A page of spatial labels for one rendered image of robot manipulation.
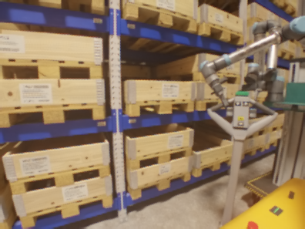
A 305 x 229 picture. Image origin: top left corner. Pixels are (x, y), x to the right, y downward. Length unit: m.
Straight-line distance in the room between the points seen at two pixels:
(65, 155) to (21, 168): 0.34
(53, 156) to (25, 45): 0.87
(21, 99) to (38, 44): 0.42
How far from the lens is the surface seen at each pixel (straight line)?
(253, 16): 2.93
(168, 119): 1.67
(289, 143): 2.20
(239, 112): 1.09
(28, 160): 1.49
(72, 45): 1.37
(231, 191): 1.26
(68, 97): 1.32
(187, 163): 1.96
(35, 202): 1.67
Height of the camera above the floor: 1.43
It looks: 10 degrees down
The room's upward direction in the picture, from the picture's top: straight up
